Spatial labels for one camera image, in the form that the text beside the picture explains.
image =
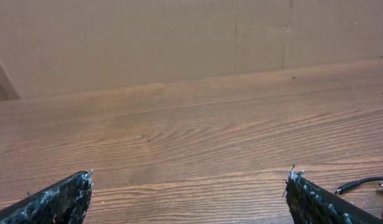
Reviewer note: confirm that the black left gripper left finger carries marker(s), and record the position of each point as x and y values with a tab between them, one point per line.
66	201

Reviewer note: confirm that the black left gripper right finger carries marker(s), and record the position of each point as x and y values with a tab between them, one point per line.
309	203

